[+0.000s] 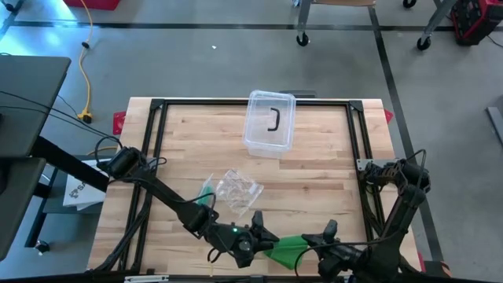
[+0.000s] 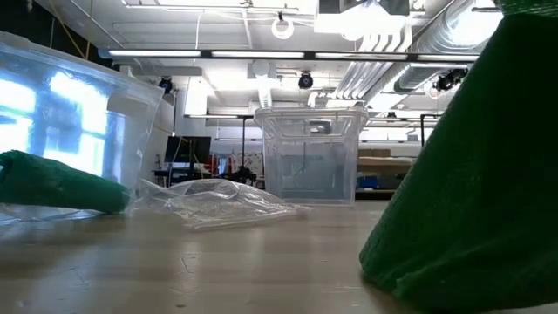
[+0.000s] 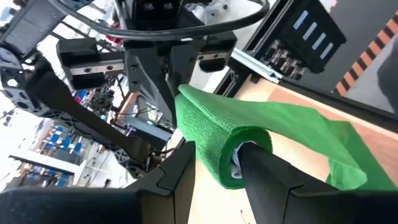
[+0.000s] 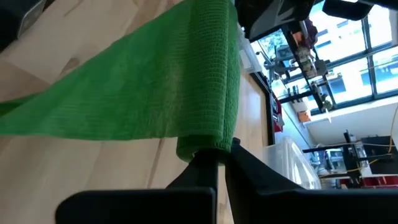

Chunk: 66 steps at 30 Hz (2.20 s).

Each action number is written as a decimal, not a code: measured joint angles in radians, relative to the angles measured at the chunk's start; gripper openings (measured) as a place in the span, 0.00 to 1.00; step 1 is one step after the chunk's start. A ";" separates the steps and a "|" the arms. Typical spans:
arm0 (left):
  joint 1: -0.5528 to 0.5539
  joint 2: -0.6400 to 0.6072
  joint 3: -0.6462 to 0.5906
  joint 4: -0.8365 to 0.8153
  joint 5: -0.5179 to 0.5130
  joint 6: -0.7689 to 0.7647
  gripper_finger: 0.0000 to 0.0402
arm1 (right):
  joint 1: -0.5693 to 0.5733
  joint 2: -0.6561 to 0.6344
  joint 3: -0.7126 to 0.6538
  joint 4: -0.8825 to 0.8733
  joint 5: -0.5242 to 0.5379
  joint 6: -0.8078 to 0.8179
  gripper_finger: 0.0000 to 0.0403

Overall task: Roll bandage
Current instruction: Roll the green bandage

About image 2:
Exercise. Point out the black ceiling camera cluster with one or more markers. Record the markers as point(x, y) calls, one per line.
point(449, 79)

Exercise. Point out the black flat monitor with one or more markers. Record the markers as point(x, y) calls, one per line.
point(187, 148)

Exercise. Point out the black stand frame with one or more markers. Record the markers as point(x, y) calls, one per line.
point(422, 128)
point(243, 144)

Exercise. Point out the teal bandage roll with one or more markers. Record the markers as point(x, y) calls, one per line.
point(56, 185)

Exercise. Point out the clear plastic bag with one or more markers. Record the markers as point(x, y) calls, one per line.
point(209, 202)
point(87, 109)

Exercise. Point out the wooden workbench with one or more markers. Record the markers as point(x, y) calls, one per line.
point(383, 163)

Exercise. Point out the silver ventilation duct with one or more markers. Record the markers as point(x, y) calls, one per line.
point(436, 35)

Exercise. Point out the black background robot arm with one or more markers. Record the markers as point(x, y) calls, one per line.
point(240, 174)

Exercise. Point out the green bandage strip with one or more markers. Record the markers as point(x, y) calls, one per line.
point(479, 174)

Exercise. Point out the clear plastic container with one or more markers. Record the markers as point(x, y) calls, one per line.
point(305, 165)

